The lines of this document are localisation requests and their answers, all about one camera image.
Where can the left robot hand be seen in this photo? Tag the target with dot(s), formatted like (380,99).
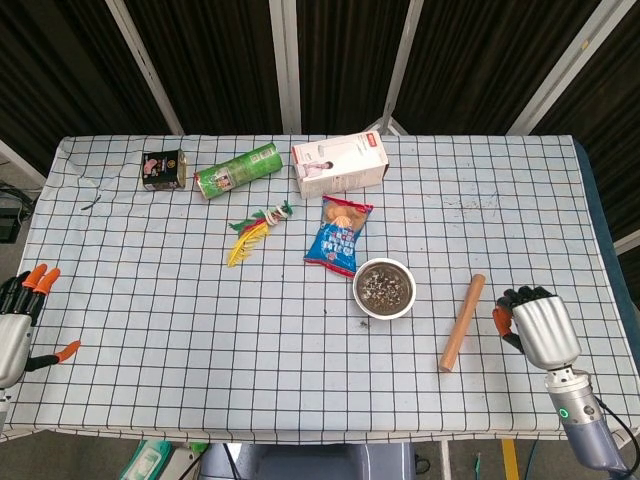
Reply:
(12,340)

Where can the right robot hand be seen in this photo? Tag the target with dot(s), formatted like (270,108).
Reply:
(545,330)

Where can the wooden stick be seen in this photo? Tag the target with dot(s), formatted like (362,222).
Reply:
(462,325)

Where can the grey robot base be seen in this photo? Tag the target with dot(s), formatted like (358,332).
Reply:
(310,462)

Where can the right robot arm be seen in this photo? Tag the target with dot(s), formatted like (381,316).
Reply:
(585,420)

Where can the stainless steel bowl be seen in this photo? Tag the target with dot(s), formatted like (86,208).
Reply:
(358,295)

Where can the black equipment box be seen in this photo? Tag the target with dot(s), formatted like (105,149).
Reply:
(10,220)

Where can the crushed seeds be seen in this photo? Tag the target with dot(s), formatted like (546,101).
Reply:
(385,287)

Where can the spilled seed crumbs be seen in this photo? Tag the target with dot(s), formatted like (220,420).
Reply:
(365,325)

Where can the green white wipes pack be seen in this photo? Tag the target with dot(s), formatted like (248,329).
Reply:
(147,460)

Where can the white black-checkered tablecloth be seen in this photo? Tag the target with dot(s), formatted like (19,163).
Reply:
(200,325)

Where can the black rectangular tin can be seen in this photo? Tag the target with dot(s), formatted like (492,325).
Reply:
(160,170)

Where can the blue snack bag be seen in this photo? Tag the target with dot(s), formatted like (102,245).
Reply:
(335,245)

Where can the colourful feather shuttlecock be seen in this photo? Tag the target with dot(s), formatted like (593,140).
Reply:
(247,240)

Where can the white carton box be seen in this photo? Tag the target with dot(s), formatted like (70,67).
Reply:
(340,165)

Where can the green chips can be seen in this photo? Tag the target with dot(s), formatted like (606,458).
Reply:
(235,172)

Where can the blue table frame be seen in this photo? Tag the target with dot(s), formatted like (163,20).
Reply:
(600,225)

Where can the white metal frame post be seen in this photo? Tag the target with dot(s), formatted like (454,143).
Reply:
(145,65)
(20,162)
(565,65)
(400,65)
(285,65)

